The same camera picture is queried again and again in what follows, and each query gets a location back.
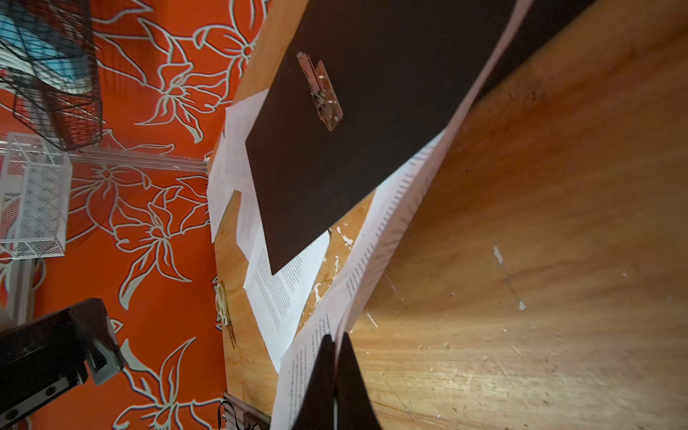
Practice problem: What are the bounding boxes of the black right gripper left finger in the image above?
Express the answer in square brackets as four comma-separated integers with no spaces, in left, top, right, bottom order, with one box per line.
[291,334,335,430]

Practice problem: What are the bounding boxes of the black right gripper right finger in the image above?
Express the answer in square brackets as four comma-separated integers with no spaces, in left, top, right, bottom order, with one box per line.
[335,333,382,430]

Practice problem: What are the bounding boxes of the printed paper sheet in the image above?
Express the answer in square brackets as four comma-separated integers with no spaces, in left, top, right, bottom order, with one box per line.
[235,190,331,373]
[270,1,531,429]

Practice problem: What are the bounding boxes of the blue folder black inside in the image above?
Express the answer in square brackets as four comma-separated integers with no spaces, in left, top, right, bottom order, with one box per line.
[247,1,587,272]

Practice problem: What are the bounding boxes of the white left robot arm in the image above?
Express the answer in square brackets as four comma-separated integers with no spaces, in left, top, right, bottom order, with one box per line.
[1,298,127,429]

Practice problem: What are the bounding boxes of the metal folder clip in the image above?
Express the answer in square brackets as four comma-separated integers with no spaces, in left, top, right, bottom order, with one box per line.
[297,52,344,132]

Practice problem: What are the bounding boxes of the printed paper sheet angled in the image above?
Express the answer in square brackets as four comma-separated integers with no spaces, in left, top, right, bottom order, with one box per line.
[207,90,269,254]

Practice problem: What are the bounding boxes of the blue box in basket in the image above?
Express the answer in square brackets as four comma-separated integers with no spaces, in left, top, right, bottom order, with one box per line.
[1,4,93,95]

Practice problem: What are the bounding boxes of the scissors with cream handles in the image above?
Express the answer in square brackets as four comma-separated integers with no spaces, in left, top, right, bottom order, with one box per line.
[213,278,237,349]

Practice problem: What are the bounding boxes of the white mesh wall basket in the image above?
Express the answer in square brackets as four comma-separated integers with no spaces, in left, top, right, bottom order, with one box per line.
[1,133,73,260]

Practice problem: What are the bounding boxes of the black wire wall basket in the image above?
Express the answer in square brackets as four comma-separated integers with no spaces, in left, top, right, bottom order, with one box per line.
[1,1,103,152]

